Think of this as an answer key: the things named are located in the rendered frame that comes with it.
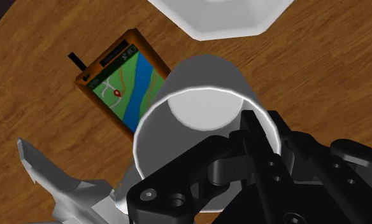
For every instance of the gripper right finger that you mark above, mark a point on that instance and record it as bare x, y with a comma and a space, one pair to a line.
338, 167

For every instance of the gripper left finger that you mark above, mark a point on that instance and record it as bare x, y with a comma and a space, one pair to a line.
173, 173

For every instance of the white cup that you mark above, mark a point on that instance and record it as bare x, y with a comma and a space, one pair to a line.
204, 74

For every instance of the orange handheld navigation device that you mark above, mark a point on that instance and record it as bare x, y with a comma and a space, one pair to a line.
124, 83

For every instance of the grey angular object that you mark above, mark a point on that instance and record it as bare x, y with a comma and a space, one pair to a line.
68, 192

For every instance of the white angular bowl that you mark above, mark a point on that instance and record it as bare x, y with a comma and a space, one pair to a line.
223, 18

